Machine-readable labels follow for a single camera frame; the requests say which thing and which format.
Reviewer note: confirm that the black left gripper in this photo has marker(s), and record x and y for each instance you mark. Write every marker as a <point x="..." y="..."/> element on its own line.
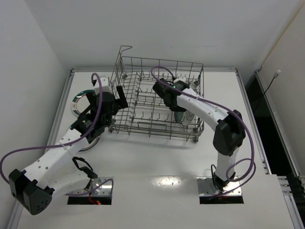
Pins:
<point x="117" y="102"/>

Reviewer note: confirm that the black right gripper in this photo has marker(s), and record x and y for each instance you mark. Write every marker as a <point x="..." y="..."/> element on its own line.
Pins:
<point x="159" y="88"/>

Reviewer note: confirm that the blue floral green plate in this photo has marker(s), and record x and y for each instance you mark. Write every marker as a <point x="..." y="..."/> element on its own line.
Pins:
<point x="178" y="116"/>

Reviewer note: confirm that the white plate teal rim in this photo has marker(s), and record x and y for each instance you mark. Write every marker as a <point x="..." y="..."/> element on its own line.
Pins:
<point x="90" y="144"/>
<point x="187" y="118"/>

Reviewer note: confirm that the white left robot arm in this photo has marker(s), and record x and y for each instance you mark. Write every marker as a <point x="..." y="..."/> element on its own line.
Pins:
<point x="34" y="187"/>

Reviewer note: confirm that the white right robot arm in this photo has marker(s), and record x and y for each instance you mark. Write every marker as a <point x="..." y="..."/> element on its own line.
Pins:
<point x="228" y="131"/>

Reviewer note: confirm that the white plate green red rim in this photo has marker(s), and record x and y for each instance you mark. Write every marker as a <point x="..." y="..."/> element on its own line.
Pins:
<point x="80" y="102"/>

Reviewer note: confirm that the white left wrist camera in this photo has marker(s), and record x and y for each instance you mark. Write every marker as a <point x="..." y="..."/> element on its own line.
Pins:
<point x="105" y="80"/>

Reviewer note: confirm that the grey wire dish rack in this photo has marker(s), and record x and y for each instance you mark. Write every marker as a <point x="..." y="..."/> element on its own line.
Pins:
<point x="146" y="112"/>

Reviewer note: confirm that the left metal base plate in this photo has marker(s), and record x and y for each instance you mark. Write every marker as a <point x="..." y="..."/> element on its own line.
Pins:
<point x="98" y="187"/>

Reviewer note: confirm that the metal base plate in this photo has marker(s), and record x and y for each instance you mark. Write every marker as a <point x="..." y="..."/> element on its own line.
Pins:
<point x="98" y="187"/>
<point x="207" y="189"/>

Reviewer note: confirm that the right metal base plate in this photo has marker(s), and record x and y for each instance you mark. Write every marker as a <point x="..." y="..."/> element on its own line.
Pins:
<point x="207" y="189"/>

